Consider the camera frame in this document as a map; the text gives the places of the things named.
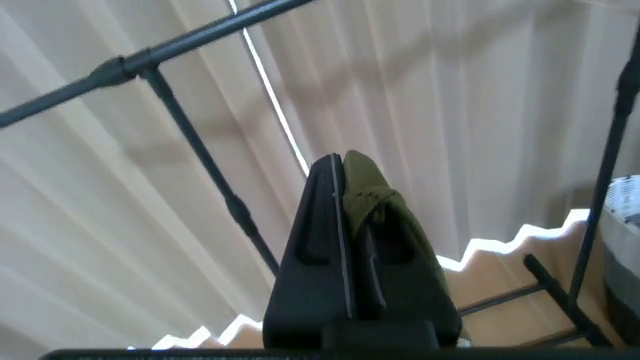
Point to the green shirt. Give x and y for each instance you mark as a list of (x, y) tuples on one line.
[(365, 185)]

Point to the black clothes rack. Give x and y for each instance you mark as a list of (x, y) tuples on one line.
[(120, 70)]

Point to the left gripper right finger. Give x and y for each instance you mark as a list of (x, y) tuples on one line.
[(410, 300)]

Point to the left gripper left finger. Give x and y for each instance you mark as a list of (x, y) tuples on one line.
[(310, 290)]

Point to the white laundry basket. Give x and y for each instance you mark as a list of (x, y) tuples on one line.
[(622, 250)]

